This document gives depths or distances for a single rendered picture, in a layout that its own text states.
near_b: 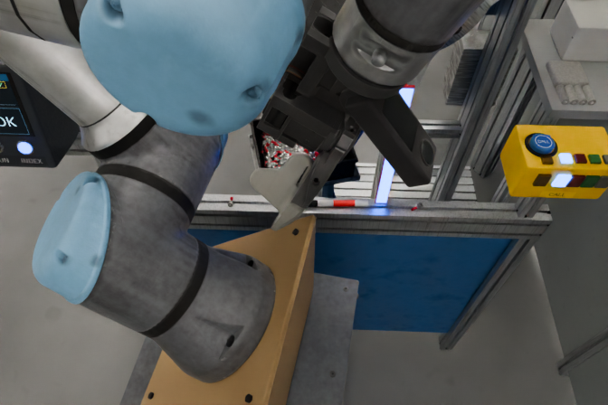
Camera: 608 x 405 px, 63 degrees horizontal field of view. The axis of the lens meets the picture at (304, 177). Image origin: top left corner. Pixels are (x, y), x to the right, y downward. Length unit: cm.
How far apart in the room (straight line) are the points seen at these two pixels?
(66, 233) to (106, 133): 11
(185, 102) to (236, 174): 198
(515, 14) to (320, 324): 88
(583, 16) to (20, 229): 208
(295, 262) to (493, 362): 140
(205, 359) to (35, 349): 150
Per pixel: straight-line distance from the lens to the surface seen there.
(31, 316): 209
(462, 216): 107
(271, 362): 53
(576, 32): 145
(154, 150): 54
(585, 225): 177
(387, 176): 97
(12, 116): 89
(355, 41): 35
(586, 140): 100
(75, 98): 53
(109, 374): 190
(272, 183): 47
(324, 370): 76
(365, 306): 153
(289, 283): 57
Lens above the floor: 173
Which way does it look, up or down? 54 degrees down
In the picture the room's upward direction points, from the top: straight up
